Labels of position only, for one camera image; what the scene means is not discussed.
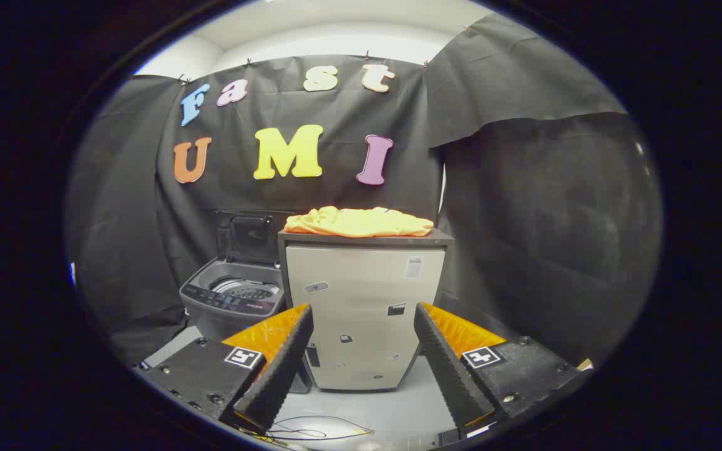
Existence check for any grey washing machine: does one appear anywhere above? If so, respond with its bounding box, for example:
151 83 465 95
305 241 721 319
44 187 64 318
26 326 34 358
179 256 286 344

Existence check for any beige cabinet with dark top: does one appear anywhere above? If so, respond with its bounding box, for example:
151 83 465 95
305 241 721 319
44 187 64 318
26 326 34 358
277 228 455 393

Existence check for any orange shirt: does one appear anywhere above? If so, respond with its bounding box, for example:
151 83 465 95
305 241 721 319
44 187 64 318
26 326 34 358
284 206 434 239

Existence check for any black backdrop cloth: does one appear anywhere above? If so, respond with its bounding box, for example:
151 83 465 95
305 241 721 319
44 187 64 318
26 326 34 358
65 13 662 370

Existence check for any dark washing machine lid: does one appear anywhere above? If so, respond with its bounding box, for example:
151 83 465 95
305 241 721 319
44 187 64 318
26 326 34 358
216 210 293 264

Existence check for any thin black cable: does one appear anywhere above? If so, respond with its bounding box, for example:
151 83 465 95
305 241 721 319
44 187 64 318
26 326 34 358
266 415 375 442

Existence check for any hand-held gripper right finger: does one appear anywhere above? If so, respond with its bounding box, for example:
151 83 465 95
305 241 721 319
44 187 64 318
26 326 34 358
414 302 581 439

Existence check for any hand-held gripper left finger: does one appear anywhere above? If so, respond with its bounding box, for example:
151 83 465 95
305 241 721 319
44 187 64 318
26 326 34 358
137 304 315 436

